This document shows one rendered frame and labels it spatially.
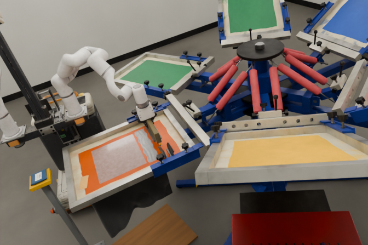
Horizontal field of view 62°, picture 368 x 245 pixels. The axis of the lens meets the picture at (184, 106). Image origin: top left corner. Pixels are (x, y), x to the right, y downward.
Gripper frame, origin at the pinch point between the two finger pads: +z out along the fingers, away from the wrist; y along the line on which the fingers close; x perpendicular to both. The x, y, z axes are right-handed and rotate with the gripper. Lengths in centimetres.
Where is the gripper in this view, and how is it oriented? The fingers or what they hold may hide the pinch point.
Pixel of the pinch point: (149, 124)
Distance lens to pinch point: 196.6
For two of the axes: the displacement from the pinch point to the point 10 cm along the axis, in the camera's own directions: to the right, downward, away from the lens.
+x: 3.9, 4.6, -8.0
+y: -9.0, 3.7, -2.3
